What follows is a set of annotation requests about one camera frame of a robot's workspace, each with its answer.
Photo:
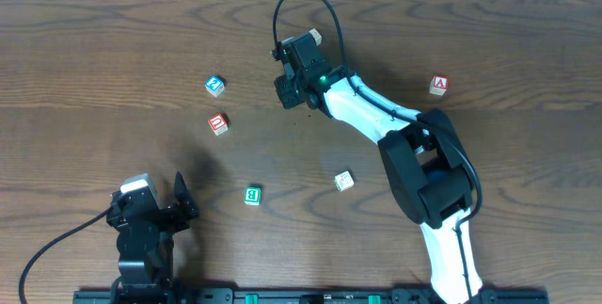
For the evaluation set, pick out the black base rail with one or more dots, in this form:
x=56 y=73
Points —
x=229 y=296

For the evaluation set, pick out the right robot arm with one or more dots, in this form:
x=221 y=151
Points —
x=428 y=171

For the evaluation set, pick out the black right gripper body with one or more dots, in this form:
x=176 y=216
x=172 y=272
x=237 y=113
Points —
x=289 y=70

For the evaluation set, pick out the blue number 2 block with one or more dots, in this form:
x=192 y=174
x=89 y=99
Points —
x=215 y=85

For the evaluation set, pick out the green letter B block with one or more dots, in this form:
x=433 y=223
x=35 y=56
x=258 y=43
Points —
x=252 y=195

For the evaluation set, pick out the red letter U block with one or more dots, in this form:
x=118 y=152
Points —
x=218 y=124

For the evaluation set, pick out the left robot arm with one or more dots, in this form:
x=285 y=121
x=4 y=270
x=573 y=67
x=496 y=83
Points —
x=145 y=241

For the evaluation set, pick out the red letter A block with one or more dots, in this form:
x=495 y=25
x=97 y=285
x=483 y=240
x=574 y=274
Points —
x=439 y=85

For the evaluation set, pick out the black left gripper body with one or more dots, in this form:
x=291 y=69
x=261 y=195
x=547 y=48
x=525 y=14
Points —
x=153 y=213

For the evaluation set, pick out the cream block with engraved picture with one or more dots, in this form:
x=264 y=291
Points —
x=316 y=36

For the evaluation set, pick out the cream block with line drawing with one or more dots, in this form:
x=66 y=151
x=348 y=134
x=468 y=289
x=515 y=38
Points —
x=344 y=181

